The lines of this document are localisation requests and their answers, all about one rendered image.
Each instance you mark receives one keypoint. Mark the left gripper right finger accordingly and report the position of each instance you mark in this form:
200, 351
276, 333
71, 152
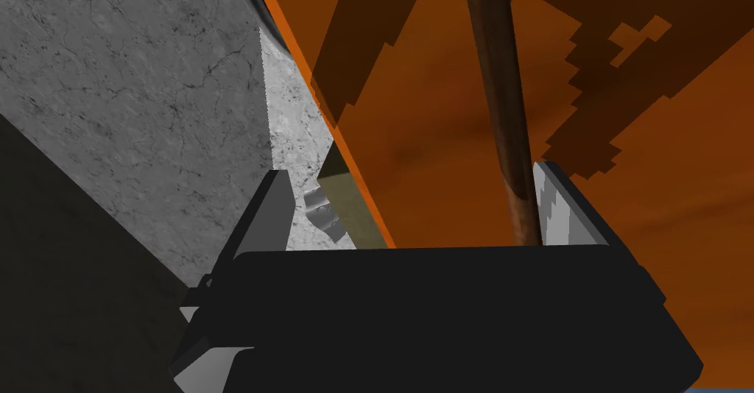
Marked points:
565, 225

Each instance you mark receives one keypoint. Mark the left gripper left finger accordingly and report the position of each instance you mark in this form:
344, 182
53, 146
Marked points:
272, 222

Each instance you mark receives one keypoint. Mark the orange cupboard door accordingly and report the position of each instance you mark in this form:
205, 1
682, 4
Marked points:
436, 169

